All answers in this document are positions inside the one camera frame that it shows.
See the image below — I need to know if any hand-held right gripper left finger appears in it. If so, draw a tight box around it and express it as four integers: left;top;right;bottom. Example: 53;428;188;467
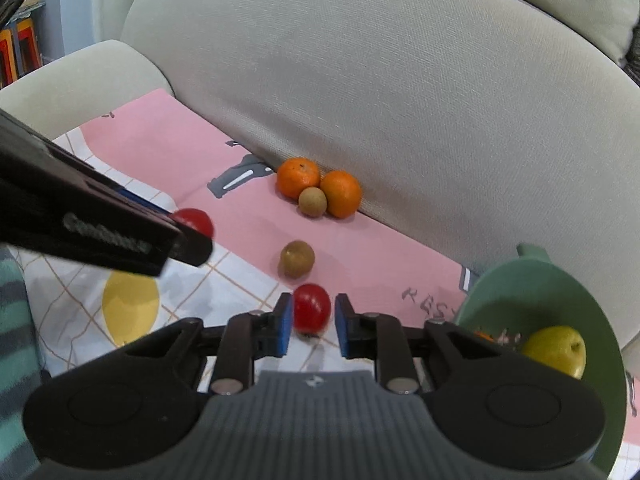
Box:
117;292;294;395

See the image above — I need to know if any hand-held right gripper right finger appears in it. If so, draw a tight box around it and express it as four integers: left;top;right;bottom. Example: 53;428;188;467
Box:
334;292;521;395

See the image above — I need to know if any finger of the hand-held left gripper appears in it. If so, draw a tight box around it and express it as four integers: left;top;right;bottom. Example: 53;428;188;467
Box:
117;188;177;218
169;216;214;267

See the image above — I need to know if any red cherry tomato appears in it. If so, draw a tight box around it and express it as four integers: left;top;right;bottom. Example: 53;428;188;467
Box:
292;283;332;335
172;207;215;240

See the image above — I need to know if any brown kiwi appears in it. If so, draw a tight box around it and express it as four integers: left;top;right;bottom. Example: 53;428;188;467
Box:
278;240;316;280

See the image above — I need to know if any green colander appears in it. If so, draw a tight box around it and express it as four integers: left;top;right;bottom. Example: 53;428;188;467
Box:
452;242;628;476

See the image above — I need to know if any yellow-green lemon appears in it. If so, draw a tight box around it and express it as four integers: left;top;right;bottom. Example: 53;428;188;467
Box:
520;325;587;380

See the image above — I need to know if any pink checked printed cloth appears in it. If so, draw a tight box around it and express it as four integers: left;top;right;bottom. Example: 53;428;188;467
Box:
10;88;640;431

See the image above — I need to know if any teal striped blanket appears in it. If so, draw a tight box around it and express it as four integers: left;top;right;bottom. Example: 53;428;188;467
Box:
0;245;51;480

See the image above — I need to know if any red orange shelf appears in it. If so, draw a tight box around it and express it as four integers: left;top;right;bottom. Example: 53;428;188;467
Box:
0;0;46;88

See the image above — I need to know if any beige fabric sofa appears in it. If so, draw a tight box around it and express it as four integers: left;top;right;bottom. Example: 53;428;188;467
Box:
0;0;640;376

